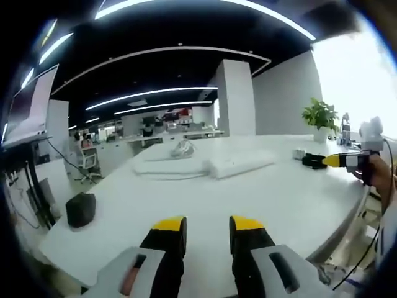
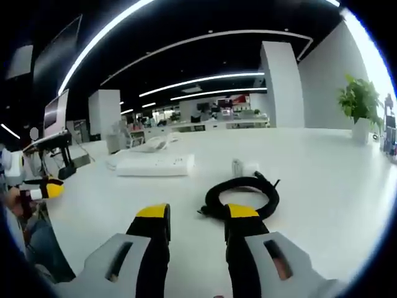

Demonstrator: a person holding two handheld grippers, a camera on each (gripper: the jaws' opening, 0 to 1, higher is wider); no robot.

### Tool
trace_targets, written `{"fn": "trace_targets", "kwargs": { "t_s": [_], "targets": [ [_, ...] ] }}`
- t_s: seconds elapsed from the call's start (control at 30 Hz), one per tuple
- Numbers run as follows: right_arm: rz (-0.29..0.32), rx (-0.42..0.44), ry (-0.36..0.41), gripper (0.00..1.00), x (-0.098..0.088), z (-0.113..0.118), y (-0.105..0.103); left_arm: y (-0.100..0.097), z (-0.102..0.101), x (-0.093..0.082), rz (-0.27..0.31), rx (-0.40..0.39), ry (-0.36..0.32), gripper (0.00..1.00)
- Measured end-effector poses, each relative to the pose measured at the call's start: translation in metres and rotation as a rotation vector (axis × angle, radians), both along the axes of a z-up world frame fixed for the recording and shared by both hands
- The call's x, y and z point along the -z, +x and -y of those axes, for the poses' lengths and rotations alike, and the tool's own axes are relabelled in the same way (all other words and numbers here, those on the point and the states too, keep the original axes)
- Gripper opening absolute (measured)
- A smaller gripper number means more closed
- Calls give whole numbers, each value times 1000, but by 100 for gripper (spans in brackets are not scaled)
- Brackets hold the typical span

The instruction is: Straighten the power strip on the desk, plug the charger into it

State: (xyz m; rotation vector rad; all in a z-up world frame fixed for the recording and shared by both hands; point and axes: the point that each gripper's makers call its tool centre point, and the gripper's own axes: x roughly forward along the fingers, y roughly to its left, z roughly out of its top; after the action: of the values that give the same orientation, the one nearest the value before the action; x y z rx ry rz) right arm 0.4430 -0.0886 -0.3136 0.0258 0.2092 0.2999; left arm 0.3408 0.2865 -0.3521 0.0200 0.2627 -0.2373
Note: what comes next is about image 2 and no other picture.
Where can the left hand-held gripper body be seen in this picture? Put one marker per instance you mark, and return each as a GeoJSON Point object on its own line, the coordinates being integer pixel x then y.
{"type": "Point", "coordinates": [12, 167]}

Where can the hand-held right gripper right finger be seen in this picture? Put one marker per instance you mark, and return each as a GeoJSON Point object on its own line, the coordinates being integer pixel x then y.
{"type": "Point", "coordinates": [248, 248]}

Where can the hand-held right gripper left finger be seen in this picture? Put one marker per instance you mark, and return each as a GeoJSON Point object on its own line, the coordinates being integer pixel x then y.
{"type": "Point", "coordinates": [124, 257]}

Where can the white charger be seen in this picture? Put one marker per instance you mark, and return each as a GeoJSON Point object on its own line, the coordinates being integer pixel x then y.
{"type": "Point", "coordinates": [246, 168]}

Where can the white power strip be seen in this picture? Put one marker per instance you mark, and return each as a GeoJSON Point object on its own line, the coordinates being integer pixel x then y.
{"type": "Point", "coordinates": [155, 166]}

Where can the white desk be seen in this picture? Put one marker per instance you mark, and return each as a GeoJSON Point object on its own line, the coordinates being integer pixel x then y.
{"type": "Point", "coordinates": [316, 192]}

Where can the long ceiling light strip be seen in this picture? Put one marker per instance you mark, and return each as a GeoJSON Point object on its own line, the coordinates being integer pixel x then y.
{"type": "Point", "coordinates": [93, 43]}

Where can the person's leg in jeans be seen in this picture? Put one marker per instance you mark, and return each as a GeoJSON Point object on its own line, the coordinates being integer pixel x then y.
{"type": "Point", "coordinates": [46, 248]}

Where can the computer monitor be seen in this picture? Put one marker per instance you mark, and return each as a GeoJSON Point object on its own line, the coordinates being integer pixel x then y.
{"type": "Point", "coordinates": [56, 115]}

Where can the white box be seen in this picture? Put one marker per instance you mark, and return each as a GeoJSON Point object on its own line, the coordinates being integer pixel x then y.
{"type": "Point", "coordinates": [116, 142]}

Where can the green potted plant white pot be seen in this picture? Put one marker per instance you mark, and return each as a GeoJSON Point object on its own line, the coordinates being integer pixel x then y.
{"type": "Point", "coordinates": [361, 102]}

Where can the dark equipment stand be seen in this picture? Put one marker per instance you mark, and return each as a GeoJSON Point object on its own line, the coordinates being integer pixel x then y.
{"type": "Point", "coordinates": [390, 130]}

